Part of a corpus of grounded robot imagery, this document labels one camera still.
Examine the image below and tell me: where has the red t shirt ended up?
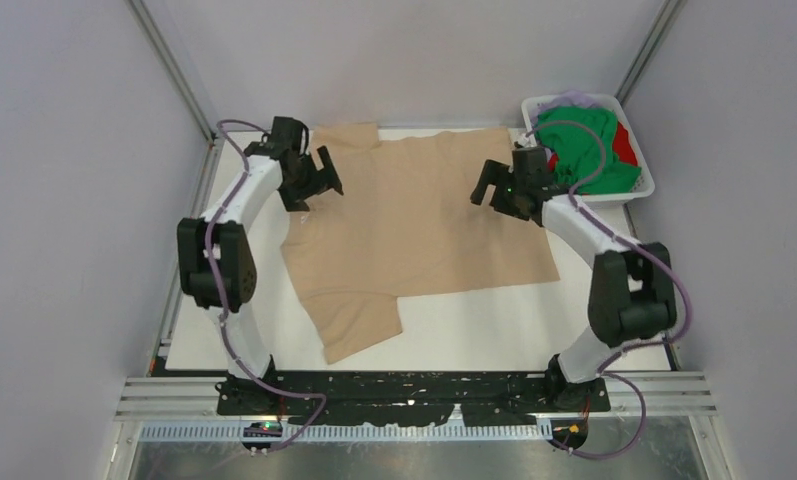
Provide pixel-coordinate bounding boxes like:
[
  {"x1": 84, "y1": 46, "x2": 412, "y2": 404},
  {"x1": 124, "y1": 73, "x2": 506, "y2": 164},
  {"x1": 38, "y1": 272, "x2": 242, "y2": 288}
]
[{"x1": 546, "y1": 122, "x2": 641, "y2": 181}]

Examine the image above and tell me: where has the lavender t shirt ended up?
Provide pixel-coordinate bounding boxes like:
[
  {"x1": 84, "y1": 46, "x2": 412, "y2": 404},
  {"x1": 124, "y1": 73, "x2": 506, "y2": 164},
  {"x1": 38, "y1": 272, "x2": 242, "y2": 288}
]
[{"x1": 531, "y1": 90, "x2": 601, "y2": 122}]

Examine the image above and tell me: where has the white slotted cable duct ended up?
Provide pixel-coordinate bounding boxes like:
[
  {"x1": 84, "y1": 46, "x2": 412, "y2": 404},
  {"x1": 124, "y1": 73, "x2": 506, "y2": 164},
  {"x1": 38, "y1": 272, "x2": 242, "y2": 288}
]
[{"x1": 139, "y1": 420, "x2": 552, "y2": 443}]

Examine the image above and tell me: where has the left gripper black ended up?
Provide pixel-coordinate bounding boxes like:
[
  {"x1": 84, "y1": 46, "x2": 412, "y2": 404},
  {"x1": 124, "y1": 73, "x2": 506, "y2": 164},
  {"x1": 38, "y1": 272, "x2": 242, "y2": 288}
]
[{"x1": 280, "y1": 147, "x2": 343, "y2": 213}]

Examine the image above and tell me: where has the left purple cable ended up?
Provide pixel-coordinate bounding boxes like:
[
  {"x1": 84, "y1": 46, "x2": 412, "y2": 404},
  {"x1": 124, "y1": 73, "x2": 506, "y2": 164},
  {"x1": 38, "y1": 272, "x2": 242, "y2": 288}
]
[{"x1": 203, "y1": 119, "x2": 328, "y2": 453}]

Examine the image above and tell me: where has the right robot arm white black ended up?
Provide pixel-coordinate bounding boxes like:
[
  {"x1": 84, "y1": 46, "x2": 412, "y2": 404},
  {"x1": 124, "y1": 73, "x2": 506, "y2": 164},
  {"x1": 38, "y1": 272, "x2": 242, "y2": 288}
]
[{"x1": 470, "y1": 147, "x2": 678, "y2": 411}]

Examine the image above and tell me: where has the white plastic basket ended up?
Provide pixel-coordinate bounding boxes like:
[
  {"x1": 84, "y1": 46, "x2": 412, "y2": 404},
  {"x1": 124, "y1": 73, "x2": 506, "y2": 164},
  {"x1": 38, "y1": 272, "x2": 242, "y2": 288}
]
[{"x1": 521, "y1": 93, "x2": 654, "y2": 208}]

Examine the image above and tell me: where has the beige t shirt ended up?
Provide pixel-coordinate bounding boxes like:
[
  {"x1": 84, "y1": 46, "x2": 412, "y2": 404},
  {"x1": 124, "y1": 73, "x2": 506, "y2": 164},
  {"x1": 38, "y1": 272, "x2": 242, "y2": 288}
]
[{"x1": 281, "y1": 123, "x2": 559, "y2": 364}]

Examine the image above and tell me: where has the green t shirt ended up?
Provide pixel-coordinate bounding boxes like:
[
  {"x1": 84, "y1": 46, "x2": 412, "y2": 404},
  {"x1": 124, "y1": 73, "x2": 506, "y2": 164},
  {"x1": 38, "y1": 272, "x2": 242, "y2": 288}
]
[{"x1": 534, "y1": 106, "x2": 641, "y2": 195}]

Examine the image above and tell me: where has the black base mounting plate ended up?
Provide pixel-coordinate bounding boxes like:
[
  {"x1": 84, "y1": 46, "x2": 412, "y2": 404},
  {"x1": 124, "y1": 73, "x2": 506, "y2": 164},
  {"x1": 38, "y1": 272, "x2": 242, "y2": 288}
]
[{"x1": 215, "y1": 370, "x2": 610, "y2": 427}]

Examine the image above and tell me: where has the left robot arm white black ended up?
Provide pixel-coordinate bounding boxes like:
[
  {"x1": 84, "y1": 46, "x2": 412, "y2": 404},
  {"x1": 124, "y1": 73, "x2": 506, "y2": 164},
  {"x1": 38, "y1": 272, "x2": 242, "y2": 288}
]
[{"x1": 176, "y1": 116, "x2": 343, "y2": 414}]

